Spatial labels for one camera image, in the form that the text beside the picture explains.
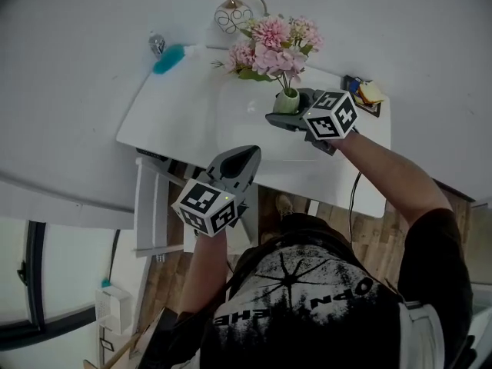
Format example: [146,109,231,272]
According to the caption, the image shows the pink flowers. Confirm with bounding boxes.
[210,15,325,115]

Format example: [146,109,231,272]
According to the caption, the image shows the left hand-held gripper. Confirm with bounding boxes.
[171,145,263,240]

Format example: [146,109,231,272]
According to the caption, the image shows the white bathtub-shaped basin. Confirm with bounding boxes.
[214,77,347,164]

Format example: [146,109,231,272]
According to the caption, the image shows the person's right forearm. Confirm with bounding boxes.
[337,130,454,230]

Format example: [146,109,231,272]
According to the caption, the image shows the white perforated appliance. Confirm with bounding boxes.
[95,284,132,337]

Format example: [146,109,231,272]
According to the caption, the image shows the gold wire desk lamp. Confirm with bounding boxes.
[213,0,271,35]

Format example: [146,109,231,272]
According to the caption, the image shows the person's black printed t-shirt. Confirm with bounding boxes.
[145,207,474,369]

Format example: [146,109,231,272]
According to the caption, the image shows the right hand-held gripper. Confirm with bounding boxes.
[264,87,360,157]

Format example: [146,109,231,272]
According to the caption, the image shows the person's black trousers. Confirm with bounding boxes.
[237,212,347,254]

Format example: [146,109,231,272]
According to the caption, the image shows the white shoulder strap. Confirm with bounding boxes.
[398,299,447,369]

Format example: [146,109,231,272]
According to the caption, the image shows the person's right beige shoe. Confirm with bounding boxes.
[275,194,295,219]

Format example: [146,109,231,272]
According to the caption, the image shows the black table cable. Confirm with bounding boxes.
[347,170,364,246]

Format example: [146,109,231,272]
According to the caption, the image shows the black framed window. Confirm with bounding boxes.
[0,218,121,352]

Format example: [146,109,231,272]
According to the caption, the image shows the black table control panel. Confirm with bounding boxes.
[135,148,163,161]

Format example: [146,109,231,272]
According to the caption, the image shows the blue feather duster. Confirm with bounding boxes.
[152,43,205,75]

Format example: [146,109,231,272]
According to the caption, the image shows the person's left forearm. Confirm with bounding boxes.
[178,230,228,315]

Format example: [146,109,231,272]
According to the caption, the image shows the white side rack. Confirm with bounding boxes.
[133,157,186,260]

